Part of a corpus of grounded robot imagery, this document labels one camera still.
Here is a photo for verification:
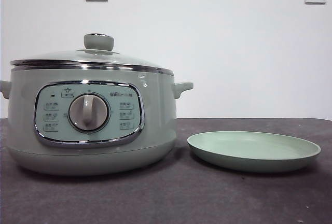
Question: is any glass lid with green knob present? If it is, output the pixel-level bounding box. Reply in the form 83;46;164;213
9;33;174;76

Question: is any pale green electric steamer pot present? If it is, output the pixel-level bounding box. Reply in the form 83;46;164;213
0;64;194;177

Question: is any pale green round plate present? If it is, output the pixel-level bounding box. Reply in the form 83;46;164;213
187;130;322;174

